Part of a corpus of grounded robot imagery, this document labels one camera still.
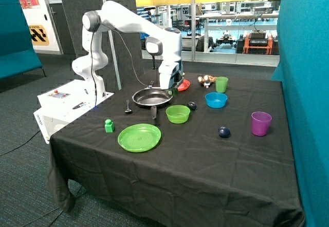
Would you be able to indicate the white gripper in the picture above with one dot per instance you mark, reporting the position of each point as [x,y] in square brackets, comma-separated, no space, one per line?
[170,75]

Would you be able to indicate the green toy capsicum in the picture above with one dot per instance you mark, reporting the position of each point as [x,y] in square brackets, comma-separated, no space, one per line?
[173,92]

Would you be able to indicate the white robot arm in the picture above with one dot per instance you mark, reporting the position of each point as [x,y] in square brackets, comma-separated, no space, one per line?
[165,42]

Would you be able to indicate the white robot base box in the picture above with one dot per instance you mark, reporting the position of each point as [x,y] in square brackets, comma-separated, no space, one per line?
[64,104]

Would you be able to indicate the red plastic plate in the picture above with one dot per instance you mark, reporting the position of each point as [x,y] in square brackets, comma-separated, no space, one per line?
[184,85]

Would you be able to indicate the green plastic plate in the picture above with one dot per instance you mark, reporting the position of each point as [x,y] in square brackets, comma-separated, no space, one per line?
[139,138]

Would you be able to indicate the black frying pan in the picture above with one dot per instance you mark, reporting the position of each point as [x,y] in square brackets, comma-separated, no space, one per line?
[152,97]

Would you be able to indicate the brown plush toy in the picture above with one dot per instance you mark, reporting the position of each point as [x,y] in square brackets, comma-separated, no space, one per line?
[206,80]

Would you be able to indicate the dark purple toy plum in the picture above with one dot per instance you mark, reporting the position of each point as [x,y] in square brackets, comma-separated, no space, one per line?
[192,106]

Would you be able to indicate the green plastic bowl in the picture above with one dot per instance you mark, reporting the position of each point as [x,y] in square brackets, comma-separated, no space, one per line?
[178,114]

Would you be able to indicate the green plastic cup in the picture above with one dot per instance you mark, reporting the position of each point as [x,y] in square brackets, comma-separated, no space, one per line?
[221,84]

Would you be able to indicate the blue plastic bowl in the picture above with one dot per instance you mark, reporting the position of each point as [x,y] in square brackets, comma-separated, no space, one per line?
[216,99]

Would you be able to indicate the metal spoon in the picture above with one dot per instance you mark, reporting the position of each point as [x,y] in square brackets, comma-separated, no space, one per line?
[128,110]

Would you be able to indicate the dark blue toy plum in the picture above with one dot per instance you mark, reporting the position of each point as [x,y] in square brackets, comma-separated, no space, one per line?
[224,132]

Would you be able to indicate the green toy block bottle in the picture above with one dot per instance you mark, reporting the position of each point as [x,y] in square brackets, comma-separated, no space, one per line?
[109,126]

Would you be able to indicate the black tablecloth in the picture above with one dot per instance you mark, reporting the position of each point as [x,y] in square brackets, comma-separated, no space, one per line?
[192,177]

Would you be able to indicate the purple plastic cup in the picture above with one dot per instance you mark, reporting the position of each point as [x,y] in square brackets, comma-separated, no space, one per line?
[260,123]

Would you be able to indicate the teal partition panel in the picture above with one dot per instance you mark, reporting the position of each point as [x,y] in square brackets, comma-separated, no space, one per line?
[303,70]

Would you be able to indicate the teal sofa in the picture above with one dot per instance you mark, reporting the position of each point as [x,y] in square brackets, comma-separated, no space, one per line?
[17,52]

